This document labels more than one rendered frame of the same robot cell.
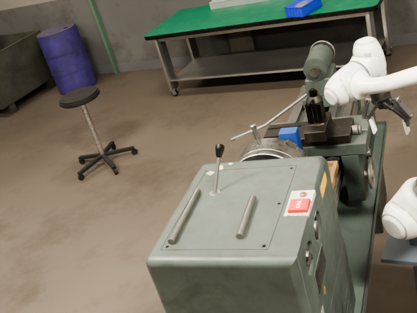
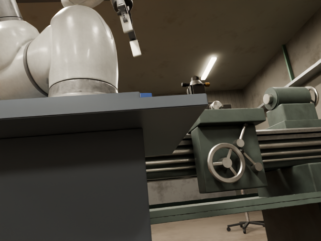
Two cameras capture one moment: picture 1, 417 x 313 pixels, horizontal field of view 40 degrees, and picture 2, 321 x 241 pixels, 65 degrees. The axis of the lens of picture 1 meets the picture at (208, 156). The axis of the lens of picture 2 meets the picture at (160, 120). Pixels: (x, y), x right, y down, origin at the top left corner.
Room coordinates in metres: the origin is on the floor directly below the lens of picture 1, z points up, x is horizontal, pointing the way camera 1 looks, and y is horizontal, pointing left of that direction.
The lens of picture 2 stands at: (1.53, -1.34, 0.61)
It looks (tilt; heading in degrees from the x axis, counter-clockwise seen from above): 16 degrees up; 50
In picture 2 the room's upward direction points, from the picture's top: 6 degrees counter-clockwise
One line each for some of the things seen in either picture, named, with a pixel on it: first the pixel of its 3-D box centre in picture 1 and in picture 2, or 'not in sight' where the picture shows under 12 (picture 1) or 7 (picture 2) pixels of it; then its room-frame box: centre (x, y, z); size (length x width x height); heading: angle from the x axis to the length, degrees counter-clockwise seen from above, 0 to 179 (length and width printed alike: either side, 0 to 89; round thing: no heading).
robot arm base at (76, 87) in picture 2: not in sight; (93, 104); (1.76, -0.83, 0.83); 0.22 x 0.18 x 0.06; 146
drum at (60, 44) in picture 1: (67, 58); not in sight; (7.58, 1.42, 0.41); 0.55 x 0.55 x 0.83
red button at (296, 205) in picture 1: (299, 206); not in sight; (1.45, -0.22, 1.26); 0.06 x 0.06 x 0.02; 64
